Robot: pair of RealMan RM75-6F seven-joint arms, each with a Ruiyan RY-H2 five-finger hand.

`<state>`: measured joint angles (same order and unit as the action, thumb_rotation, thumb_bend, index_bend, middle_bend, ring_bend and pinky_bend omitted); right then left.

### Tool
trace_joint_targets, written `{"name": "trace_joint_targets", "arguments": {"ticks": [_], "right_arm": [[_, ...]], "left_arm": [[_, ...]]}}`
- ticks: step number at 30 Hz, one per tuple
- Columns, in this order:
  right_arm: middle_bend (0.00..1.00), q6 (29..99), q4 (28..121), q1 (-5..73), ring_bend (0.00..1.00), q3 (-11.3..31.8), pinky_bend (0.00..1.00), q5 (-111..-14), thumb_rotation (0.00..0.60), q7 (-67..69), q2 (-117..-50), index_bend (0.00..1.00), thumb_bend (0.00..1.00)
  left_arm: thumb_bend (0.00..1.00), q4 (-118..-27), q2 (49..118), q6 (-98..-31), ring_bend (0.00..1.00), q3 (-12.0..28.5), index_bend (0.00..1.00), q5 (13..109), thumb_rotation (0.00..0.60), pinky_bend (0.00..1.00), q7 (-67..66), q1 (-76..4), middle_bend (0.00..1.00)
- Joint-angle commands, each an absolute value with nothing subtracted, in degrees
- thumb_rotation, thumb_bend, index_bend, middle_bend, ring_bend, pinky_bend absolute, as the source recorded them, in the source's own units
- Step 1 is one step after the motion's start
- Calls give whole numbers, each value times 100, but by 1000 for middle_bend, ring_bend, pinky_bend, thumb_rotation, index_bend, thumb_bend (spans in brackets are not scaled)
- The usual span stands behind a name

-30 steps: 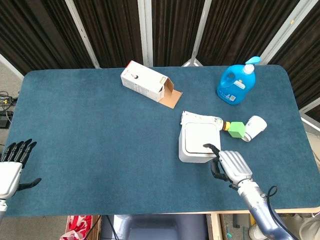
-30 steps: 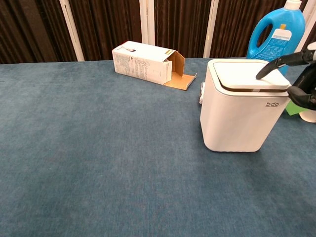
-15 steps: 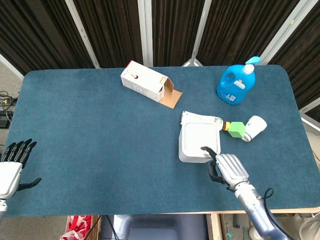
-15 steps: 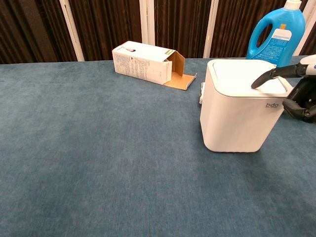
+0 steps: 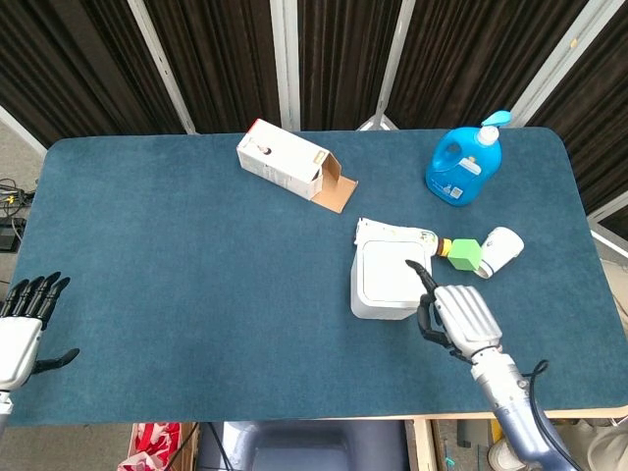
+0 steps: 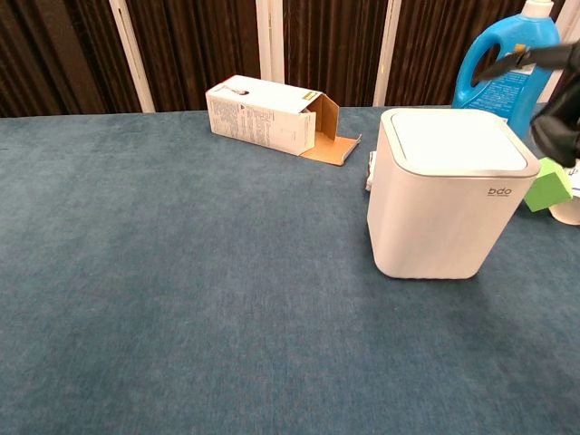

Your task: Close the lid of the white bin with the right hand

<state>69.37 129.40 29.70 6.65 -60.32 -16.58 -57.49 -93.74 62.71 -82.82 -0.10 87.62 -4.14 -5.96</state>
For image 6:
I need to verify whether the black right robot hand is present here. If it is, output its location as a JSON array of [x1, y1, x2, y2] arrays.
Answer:
[[471, 40, 580, 169]]

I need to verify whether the white lidded trash bin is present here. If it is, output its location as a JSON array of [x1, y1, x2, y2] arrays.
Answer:
[[365, 107, 543, 280]]

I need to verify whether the open white cardboard box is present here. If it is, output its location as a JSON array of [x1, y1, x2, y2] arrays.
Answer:
[[205, 74, 363, 167]]

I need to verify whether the green foam block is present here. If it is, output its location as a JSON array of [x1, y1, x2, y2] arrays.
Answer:
[[524, 157, 575, 213]]

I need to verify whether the blue detergent bottle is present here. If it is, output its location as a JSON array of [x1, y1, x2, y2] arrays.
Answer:
[[451, 0, 561, 140]]

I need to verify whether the small white crumpled packet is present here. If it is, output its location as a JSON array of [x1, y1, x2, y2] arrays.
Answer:
[[363, 150, 380, 192]]

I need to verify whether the teal tablecloth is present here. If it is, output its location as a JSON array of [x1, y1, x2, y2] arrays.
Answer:
[[0, 101, 580, 435]]

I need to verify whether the dark brown pleated curtain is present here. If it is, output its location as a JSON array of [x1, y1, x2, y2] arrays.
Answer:
[[0, 0, 580, 119]]

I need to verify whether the white frame post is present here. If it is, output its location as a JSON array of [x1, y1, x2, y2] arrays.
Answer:
[[542, 0, 580, 104], [255, 0, 285, 85], [372, 0, 403, 108], [108, 0, 157, 114]]

